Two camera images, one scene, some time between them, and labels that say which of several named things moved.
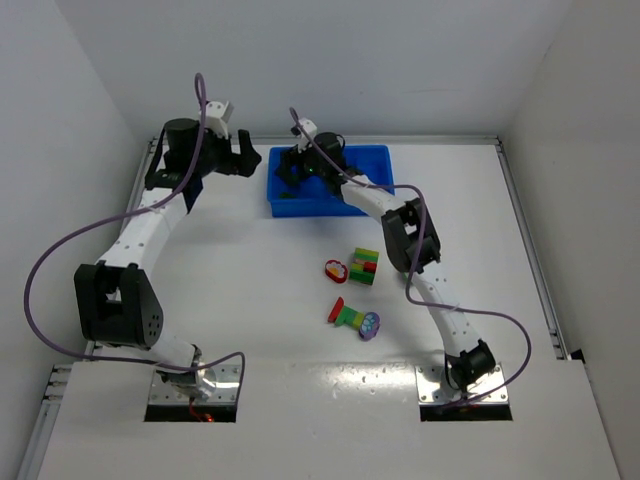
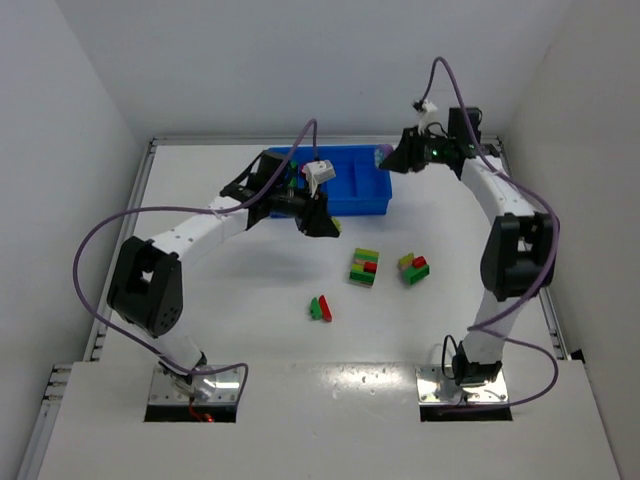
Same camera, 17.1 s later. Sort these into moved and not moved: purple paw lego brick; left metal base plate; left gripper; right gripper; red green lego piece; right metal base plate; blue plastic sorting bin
Moved: red green lego piece; left gripper; right gripper; purple paw lego brick
Not moved: left metal base plate; blue plastic sorting bin; right metal base plate
